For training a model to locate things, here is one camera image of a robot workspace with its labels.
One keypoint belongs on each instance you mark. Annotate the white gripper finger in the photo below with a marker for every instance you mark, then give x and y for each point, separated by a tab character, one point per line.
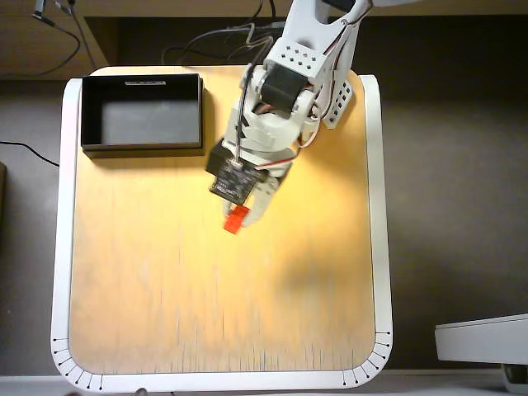
228	208
260	206

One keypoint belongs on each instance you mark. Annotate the light wooden shelf unit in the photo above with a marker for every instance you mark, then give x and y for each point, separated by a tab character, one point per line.
24	49

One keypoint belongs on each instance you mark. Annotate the white table rim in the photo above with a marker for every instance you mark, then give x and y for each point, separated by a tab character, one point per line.
62	247

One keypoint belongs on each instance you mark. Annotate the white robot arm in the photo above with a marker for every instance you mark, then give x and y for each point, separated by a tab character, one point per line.
297	57

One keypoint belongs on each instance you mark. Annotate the white flat device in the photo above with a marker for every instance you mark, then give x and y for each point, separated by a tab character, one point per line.
482	340

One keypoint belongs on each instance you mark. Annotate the black rectangular bin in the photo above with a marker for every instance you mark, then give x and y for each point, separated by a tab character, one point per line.
142	119

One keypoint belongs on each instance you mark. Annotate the black camera circuit board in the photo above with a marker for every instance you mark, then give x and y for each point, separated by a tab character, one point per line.
235	181

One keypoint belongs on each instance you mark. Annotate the red lego block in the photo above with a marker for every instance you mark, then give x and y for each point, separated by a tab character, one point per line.
235	220

